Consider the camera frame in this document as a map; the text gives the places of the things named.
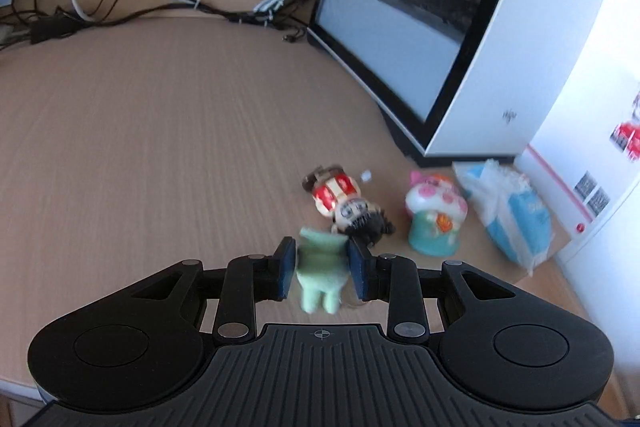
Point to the pink and teal mushroom figure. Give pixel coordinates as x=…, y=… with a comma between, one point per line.
x=435, y=217

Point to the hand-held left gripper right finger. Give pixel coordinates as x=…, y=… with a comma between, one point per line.
x=357, y=272

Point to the small white tag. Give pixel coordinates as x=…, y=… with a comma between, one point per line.
x=366, y=176

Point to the white red card box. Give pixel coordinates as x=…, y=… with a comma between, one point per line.
x=590, y=157

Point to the blue and white tissue pack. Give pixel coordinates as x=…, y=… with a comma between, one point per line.
x=515, y=217

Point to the green plush toy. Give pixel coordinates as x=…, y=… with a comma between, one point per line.
x=320, y=267

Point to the black power adapter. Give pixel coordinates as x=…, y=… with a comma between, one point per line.
x=50, y=30

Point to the black-haired doll in red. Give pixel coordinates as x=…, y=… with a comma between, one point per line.
x=345, y=202

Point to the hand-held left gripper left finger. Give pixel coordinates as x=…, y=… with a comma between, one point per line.
x=286, y=269

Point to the white computer case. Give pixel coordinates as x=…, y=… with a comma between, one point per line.
x=525, y=32

